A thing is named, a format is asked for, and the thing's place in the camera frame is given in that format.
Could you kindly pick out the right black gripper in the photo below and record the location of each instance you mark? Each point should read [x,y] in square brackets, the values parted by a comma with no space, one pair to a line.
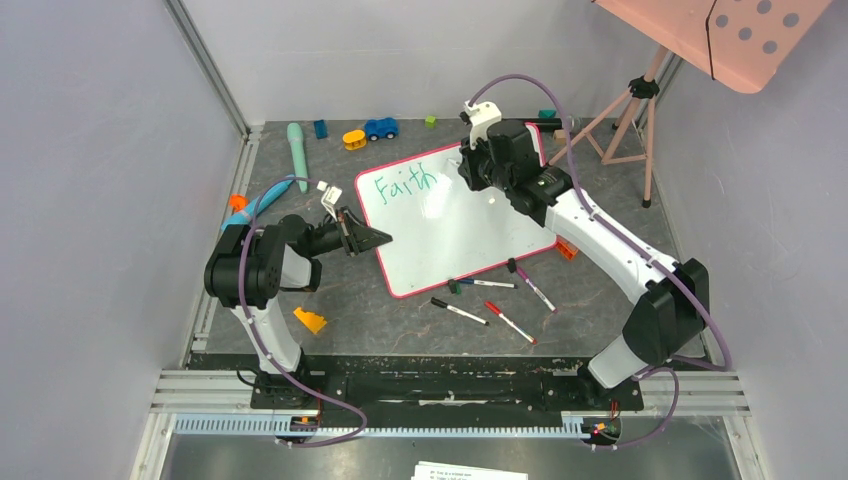
[478,171]

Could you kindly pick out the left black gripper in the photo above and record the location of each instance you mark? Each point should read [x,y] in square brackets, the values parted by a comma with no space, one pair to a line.
[355,235]

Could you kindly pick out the pink framed whiteboard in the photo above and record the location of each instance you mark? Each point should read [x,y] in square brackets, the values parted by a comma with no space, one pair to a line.
[441,230]

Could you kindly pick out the green marker cap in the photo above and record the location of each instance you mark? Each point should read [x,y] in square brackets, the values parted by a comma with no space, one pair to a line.
[454,287]

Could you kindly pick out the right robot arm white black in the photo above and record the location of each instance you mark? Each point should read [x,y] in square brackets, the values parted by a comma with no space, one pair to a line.
[669,298]

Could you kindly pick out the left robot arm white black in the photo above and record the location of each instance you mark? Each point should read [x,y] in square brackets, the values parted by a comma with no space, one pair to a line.
[249,268]

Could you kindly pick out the black whiteboard marker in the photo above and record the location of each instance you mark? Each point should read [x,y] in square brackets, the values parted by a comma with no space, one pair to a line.
[449,307]

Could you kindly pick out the blue whiteboard marker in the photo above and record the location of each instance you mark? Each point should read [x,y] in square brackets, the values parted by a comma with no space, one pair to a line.
[487,283]

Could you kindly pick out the purple whiteboard marker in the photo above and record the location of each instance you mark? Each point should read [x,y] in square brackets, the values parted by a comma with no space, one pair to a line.
[536,290]

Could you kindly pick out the red whiteboard marker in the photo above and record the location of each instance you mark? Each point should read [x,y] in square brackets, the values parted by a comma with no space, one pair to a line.
[499,313]

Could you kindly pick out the yellow oval toy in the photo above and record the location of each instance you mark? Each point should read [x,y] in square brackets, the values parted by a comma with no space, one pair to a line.
[354,139]

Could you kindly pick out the yellow plastic wedge block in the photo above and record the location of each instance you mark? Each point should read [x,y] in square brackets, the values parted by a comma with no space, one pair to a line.
[311,321]

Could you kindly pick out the blue toy car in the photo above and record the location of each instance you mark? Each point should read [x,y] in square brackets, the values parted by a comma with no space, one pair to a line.
[385,128]

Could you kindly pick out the dark blue block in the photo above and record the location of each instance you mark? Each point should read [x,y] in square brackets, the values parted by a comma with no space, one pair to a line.
[320,129]

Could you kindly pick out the orange semicircle toy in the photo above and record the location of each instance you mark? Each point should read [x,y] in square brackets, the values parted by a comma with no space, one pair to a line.
[566,249]

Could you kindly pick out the mint green toy tube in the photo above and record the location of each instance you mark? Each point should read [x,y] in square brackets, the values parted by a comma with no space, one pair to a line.
[295,137]

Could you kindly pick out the blue toy tube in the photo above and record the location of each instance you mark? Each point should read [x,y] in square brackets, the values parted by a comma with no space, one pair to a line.
[257,205]

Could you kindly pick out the orange toy piece left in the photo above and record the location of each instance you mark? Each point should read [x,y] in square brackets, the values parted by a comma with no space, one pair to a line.
[238,202]

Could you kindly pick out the pink tripod stand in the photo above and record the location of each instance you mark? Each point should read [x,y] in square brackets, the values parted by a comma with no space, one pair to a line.
[641,92]

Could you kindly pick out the white paper sheet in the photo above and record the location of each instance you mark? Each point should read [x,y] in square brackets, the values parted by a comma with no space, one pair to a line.
[440,471]

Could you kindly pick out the pink perforated board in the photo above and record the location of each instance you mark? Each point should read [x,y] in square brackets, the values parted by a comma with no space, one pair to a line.
[740,44]

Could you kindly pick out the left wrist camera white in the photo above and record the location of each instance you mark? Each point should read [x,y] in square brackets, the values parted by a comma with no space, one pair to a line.
[329,198]

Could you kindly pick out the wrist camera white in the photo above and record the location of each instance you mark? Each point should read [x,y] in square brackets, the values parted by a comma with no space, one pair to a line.
[479,117]
[329,198]

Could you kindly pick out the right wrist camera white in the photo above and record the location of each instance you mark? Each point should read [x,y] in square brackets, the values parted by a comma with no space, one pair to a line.
[479,117]

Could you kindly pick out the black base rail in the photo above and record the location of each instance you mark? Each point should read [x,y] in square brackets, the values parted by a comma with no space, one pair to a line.
[370,382]

